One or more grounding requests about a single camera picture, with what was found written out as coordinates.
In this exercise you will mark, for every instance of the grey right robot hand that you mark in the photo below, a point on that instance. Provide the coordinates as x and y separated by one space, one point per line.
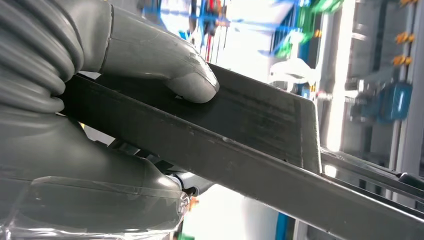
82 185

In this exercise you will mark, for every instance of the blue machine housing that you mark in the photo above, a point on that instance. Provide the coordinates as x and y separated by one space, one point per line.
396 102

